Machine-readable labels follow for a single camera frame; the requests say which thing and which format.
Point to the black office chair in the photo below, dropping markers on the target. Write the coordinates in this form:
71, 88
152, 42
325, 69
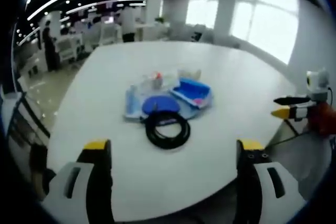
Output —
197, 36

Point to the white cart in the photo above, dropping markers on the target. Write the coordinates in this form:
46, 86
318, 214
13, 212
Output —
68, 47

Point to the white table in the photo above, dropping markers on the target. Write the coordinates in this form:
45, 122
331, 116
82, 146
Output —
183, 129

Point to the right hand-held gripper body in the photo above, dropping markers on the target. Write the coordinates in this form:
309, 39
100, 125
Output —
317, 83

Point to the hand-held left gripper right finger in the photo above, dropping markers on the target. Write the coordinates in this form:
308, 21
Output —
265, 182

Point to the blue plastic tray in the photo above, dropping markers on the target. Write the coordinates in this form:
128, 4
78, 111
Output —
194, 91

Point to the round blue lid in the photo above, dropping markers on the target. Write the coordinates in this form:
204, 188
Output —
160, 106

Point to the light blue packet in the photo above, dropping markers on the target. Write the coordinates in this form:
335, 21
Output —
132, 103

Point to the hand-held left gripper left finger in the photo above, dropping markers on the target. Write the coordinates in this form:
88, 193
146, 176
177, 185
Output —
78, 182

